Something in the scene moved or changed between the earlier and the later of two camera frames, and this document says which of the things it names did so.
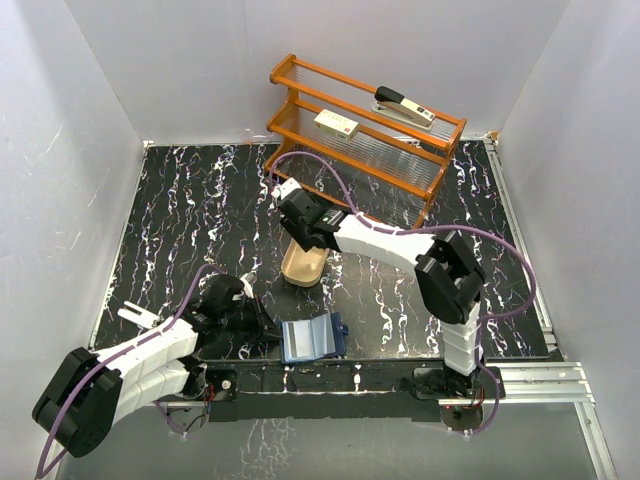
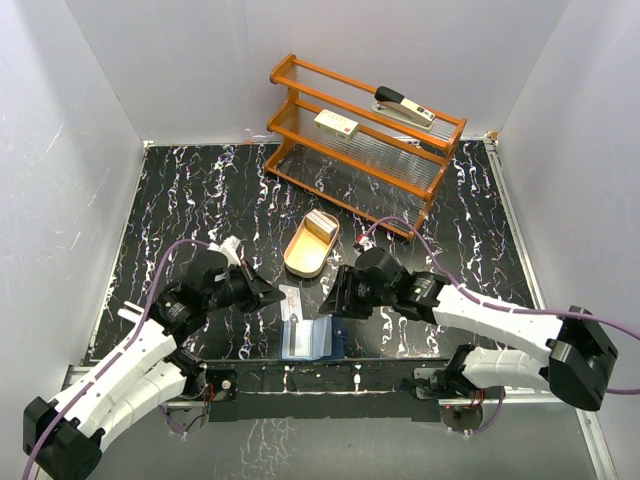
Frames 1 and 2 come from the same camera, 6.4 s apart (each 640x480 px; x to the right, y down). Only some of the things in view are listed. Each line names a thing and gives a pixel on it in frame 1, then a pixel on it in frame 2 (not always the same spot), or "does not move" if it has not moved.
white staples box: x=337 y=125 does not move
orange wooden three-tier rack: x=359 y=147 does not move
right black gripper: x=295 y=231 to x=342 y=298
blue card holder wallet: x=312 y=339 does not move
